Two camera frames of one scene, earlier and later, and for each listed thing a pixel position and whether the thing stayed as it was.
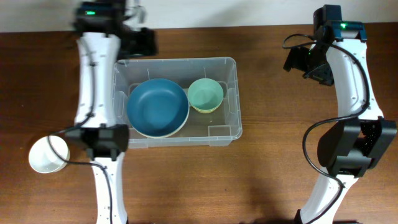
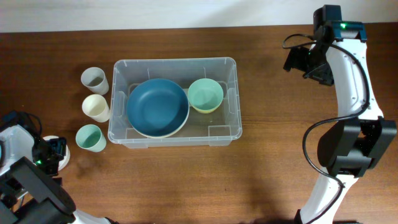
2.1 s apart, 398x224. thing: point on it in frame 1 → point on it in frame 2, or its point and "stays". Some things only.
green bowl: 205,94 stays
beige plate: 155,136 stays
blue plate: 158,108 stays
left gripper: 150,46 → 60,143
